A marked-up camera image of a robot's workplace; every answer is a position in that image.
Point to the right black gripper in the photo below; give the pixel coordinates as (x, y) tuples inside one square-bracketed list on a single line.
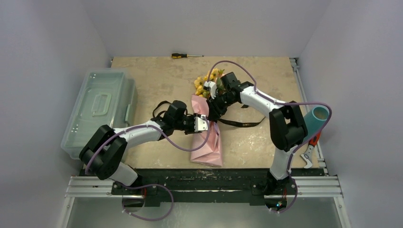
[(215, 110)]

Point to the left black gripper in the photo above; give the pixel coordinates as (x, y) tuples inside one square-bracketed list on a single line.
[(192, 129)]

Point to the flower bouquet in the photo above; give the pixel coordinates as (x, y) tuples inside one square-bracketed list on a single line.
[(214, 76)]

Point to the pink wrapping paper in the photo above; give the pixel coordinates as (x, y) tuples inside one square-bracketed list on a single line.
[(210, 154)]

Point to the black printed ribbon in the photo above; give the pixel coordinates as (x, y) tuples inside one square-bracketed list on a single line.
[(227, 122)]

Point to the clear plastic storage box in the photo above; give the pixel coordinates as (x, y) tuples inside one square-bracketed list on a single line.
[(107, 96)]

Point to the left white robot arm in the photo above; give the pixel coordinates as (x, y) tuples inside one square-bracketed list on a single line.
[(103, 154)]

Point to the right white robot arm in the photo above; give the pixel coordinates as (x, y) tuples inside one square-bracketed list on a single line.
[(286, 122)]

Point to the teal vase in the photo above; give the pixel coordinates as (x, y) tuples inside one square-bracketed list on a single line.
[(314, 120)]

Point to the yellow black screwdriver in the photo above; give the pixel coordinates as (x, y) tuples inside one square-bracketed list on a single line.
[(181, 55)]

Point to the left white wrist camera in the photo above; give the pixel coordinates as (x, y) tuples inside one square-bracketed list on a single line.
[(201, 123)]

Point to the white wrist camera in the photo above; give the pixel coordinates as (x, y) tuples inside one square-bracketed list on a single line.
[(201, 123), (211, 86)]

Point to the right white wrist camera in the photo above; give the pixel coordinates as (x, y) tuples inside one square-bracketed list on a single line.
[(211, 86)]

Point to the black aluminium base frame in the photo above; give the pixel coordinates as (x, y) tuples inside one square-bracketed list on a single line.
[(251, 186)]

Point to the orange handled cutter tool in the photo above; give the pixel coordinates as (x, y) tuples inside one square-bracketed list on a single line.
[(307, 155)]

